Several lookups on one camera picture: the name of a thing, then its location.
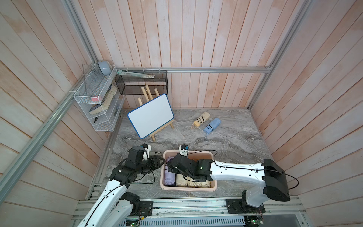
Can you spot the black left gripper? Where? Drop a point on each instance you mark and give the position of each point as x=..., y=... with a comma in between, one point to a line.
x=155, y=163

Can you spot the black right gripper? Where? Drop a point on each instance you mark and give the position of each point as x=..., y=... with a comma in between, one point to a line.
x=171, y=166

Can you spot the purple umbrella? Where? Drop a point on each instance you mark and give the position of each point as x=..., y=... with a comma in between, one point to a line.
x=169, y=177

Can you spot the beige umbrella with wooden handle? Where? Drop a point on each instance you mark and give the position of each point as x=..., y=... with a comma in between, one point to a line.
x=200, y=184

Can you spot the beige umbrella black lining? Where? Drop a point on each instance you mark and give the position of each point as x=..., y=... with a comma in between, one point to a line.
x=181, y=181

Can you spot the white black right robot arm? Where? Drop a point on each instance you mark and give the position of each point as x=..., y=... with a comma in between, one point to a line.
x=268, y=178

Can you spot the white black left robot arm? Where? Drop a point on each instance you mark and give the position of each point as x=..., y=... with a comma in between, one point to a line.
x=116, y=203

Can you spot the light blue folded umbrella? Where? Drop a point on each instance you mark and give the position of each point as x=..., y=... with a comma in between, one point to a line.
x=211, y=127

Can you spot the small beige striped umbrella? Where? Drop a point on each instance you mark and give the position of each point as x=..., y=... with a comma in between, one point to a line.
x=200, y=120

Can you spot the beige black stapler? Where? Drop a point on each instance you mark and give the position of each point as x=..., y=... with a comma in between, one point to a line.
x=153, y=153

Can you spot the blue framed whiteboard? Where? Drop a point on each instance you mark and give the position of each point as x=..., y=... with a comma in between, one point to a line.
x=151, y=116

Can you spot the black mesh basket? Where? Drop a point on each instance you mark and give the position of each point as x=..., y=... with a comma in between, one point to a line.
x=132, y=86

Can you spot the book on shelf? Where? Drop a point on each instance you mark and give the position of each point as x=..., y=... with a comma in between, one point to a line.
x=95, y=109

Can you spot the grey round speaker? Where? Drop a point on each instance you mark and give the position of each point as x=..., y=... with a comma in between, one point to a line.
x=105, y=68

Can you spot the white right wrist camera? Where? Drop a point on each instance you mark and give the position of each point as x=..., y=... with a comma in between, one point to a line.
x=184, y=150

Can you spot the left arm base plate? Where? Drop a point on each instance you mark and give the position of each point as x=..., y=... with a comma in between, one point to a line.
x=142, y=208

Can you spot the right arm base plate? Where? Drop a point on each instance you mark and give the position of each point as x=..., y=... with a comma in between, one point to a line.
x=240, y=206

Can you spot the white wire shelf rack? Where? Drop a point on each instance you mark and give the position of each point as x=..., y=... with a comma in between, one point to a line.
x=99, y=98

